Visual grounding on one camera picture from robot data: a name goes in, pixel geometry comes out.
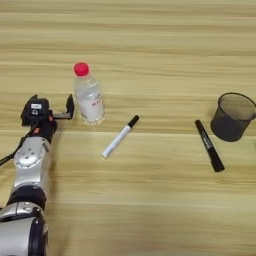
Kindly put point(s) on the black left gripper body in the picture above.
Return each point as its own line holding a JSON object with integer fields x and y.
{"x": 45, "y": 131}

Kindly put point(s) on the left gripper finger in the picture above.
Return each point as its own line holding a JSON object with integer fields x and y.
{"x": 33, "y": 97}
{"x": 70, "y": 106}

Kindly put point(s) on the clear bottle with red cap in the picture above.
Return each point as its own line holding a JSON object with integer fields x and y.
{"x": 88, "y": 100}

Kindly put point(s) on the black marker pen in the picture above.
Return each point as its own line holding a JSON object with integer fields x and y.
{"x": 208, "y": 143}

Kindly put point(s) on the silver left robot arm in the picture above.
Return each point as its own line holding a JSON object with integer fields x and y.
{"x": 30, "y": 166}

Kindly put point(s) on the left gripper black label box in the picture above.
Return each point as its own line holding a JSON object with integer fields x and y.
{"x": 35, "y": 110}

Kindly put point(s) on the white marker with black cap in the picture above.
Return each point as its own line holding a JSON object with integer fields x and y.
{"x": 118, "y": 138}

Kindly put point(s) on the black mesh pen cup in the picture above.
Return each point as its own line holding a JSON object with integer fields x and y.
{"x": 226, "y": 128}

